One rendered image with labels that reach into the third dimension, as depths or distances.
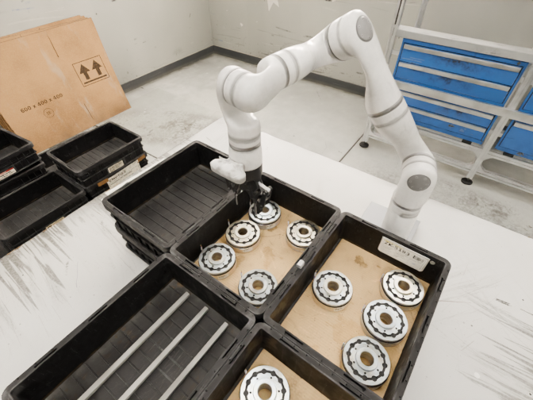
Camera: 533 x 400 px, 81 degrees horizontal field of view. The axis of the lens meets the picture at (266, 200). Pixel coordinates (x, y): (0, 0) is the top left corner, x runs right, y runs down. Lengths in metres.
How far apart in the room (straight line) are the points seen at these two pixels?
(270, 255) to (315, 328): 0.24
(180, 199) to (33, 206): 1.12
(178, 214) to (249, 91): 0.59
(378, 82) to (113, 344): 0.87
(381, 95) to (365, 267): 0.46
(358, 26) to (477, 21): 2.54
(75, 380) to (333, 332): 0.59
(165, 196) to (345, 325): 0.71
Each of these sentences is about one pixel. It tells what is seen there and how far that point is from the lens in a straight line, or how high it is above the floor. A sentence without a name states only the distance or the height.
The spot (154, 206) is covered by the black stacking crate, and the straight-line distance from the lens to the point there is 1.11.
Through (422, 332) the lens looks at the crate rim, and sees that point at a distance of 0.78.
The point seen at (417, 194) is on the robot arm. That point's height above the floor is 0.97.
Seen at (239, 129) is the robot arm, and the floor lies 1.25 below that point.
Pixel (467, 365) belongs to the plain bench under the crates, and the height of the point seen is 0.70.
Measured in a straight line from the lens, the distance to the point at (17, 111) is 3.23.
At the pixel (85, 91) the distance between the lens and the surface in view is 3.41.
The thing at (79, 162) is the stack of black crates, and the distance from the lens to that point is 2.07.
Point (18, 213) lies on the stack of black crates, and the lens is 2.09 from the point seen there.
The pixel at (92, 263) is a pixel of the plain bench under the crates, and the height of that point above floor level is 0.70.
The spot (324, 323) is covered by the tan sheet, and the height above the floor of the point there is 0.83.
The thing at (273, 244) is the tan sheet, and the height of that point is 0.83.
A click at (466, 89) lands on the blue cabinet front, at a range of 2.52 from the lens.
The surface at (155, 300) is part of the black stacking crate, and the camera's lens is 0.90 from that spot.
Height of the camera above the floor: 1.59
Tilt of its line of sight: 45 degrees down
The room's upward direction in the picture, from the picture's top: straight up
